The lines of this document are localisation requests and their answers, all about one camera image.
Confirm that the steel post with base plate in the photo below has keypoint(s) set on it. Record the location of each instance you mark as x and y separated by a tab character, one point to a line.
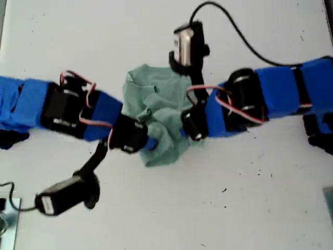
10	226

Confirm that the black camera box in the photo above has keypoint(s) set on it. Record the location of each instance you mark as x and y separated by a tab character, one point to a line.
66	194
188	44

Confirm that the black camera stalk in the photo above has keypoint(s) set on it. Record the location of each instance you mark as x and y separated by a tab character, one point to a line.
197	80
97	159

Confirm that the green t-shirt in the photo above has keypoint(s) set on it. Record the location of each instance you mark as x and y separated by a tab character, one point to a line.
166	88

